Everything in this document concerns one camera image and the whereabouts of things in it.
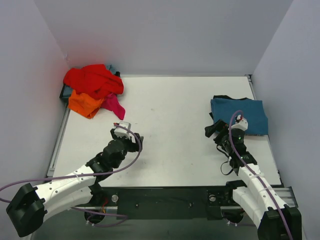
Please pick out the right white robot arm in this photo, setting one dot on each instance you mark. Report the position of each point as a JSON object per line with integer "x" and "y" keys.
{"x": 272, "y": 216}

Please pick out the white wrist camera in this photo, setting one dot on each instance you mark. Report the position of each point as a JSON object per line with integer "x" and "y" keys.
{"x": 240, "y": 123}
{"x": 121, "y": 131}

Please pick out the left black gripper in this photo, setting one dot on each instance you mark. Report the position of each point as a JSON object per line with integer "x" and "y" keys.
{"x": 135, "y": 143}

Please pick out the orange t-shirt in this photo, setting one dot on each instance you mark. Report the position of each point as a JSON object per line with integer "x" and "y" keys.
{"x": 84, "y": 105}

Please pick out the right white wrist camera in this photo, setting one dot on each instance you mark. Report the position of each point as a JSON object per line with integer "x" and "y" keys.
{"x": 240, "y": 123}

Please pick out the black plastic bin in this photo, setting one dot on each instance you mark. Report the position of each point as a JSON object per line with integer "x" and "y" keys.
{"x": 64, "y": 93}

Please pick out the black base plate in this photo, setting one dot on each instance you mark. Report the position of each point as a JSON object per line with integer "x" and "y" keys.
{"x": 170, "y": 203}

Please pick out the pink t-shirt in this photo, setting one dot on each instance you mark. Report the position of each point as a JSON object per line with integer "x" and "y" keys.
{"x": 112, "y": 104}

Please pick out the red t-shirt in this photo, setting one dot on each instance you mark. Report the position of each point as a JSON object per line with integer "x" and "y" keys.
{"x": 96, "y": 81}

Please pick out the grey-blue t-shirt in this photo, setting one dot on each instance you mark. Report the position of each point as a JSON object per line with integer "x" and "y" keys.
{"x": 111, "y": 68}

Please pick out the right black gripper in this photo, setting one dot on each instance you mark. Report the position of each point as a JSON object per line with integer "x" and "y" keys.
{"x": 219, "y": 130}

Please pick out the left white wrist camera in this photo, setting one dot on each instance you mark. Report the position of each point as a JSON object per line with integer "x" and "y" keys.
{"x": 121, "y": 131}

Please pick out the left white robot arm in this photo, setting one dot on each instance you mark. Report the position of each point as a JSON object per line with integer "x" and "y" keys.
{"x": 32, "y": 205}

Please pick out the folded black t-shirt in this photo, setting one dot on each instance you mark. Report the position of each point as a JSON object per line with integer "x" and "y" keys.
{"x": 223, "y": 107}

